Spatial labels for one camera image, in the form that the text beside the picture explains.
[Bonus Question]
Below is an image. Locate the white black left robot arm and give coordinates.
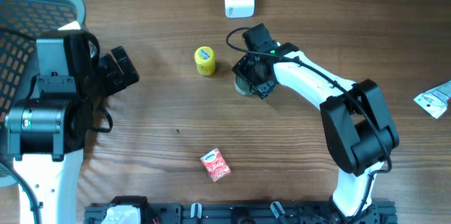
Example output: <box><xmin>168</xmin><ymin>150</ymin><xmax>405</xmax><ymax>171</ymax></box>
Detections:
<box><xmin>6</xmin><ymin>30</ymin><xmax>140</xmax><ymax>223</ymax></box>

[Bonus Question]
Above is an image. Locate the yellow lidded jar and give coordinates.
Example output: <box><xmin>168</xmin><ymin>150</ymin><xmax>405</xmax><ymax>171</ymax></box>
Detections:
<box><xmin>194</xmin><ymin>46</ymin><xmax>216</xmax><ymax>76</ymax></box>

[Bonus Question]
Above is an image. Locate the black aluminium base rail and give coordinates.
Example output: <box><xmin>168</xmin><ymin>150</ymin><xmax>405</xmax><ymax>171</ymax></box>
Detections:
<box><xmin>84</xmin><ymin>196</ymin><xmax>398</xmax><ymax>224</ymax></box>

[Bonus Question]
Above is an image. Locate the grey plastic shopping basket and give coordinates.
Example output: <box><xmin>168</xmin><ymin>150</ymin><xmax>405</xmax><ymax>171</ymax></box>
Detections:
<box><xmin>1</xmin><ymin>0</ymin><xmax>86</xmax><ymax>166</ymax></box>

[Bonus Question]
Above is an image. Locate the silver tin can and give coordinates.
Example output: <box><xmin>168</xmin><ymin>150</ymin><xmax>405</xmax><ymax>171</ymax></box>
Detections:
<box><xmin>235</xmin><ymin>75</ymin><xmax>252</xmax><ymax>96</ymax></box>

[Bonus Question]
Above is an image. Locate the red tissue pack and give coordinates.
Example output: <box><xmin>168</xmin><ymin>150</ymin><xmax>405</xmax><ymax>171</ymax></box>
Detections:
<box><xmin>200</xmin><ymin>148</ymin><xmax>231</xmax><ymax>182</ymax></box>

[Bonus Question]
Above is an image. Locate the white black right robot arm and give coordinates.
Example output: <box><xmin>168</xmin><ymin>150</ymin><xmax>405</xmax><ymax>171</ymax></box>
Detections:
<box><xmin>232</xmin><ymin>23</ymin><xmax>400</xmax><ymax>223</ymax></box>

